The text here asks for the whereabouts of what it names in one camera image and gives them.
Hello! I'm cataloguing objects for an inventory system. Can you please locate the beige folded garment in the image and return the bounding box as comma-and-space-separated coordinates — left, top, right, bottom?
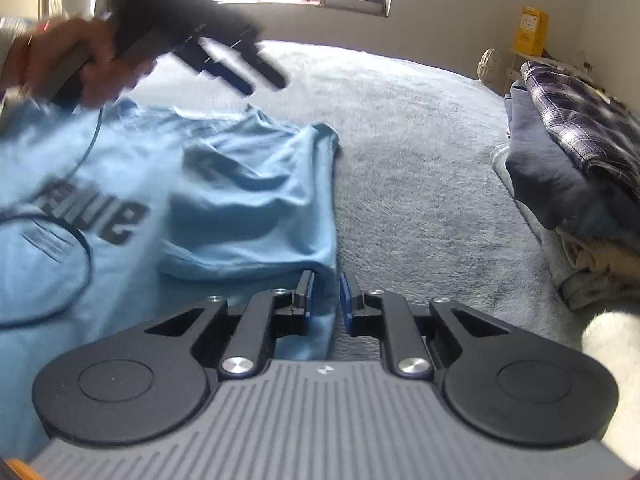
555, 225, 640, 311

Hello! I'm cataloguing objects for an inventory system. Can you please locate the navy folded garment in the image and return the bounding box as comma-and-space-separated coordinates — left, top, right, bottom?
504, 80, 640, 233

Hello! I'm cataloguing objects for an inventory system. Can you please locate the grey folded garment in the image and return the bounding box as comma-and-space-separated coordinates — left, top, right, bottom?
490, 142, 551, 241

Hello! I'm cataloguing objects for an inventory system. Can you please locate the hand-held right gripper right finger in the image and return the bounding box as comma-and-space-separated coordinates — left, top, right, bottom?
339, 272, 511, 380

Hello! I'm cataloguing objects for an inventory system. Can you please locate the person's left hand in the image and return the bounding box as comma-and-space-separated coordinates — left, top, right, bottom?
10, 16, 157, 111

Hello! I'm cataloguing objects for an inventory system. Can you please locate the cream bedpost finial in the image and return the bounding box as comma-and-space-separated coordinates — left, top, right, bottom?
476, 48, 501, 81

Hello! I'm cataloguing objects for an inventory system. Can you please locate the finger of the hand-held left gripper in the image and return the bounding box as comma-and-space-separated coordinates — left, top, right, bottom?
197, 37, 292, 92
172, 45, 255, 97

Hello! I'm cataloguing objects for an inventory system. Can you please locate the grey fleece bed blanket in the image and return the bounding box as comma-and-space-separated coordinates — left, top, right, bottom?
0, 40, 640, 461

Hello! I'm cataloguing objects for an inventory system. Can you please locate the black cable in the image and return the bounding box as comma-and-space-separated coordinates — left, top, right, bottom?
0, 105, 103, 328

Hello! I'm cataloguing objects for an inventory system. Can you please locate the yellow box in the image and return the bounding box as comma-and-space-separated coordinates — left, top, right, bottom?
515, 6, 550, 56

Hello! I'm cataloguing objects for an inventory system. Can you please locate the light blue t-shirt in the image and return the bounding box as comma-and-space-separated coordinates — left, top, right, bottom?
0, 99, 342, 461

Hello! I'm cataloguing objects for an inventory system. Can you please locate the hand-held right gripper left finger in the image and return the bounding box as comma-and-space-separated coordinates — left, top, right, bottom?
144, 270, 317, 378

